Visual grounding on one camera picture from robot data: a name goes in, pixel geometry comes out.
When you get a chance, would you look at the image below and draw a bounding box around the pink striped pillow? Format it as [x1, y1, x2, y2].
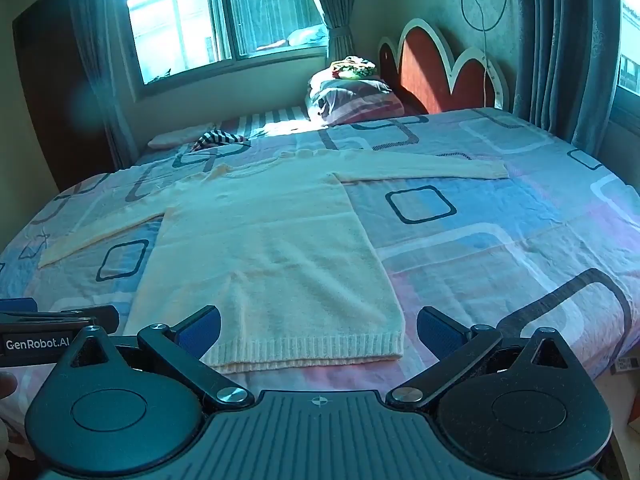
[320, 91, 406, 126]

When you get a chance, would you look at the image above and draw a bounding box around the colourful folded cloth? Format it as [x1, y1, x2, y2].
[327, 55, 377, 81]

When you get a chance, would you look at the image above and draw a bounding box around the person's left hand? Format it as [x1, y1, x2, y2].
[0, 373, 18, 461]

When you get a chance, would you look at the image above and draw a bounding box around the white bundled cloth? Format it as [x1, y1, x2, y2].
[287, 25, 329, 47]

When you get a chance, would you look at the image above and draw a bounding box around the stack of pillows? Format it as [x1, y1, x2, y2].
[307, 67, 393, 111]

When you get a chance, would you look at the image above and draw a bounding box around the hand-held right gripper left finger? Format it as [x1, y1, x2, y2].
[67, 305, 255, 409]

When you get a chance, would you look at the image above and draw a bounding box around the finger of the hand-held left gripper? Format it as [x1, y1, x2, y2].
[0, 298, 120, 333]

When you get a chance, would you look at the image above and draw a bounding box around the cream knitted sweater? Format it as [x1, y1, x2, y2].
[37, 149, 510, 375]

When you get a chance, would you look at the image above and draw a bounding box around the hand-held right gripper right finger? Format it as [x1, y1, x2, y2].
[389, 306, 576, 413]

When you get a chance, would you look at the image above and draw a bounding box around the checkered dark cloth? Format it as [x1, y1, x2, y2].
[190, 130, 251, 152]

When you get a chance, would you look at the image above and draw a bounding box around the grey curtain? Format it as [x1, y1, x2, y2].
[515, 0, 622, 148]
[305, 0, 357, 67]
[65, 0, 138, 166]

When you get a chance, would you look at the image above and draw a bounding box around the narrow side window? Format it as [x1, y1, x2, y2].
[612, 0, 640, 111]

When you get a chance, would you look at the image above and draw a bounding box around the striped bed sheet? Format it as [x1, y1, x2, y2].
[215, 105, 321, 138]

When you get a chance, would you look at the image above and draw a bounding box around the red and white headboard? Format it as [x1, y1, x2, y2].
[377, 18, 511, 116]

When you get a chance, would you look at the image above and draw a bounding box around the pale pink pillow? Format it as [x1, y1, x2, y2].
[147, 122, 221, 150]

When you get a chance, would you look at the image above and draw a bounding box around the printed bed cover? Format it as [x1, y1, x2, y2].
[0, 107, 640, 461]

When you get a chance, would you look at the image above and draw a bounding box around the dark wooden door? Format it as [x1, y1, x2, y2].
[12, 0, 115, 193]

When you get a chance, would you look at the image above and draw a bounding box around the hanging wall cable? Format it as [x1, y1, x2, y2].
[460, 0, 506, 109]

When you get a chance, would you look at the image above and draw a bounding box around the large window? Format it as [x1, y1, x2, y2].
[117, 0, 331, 86]

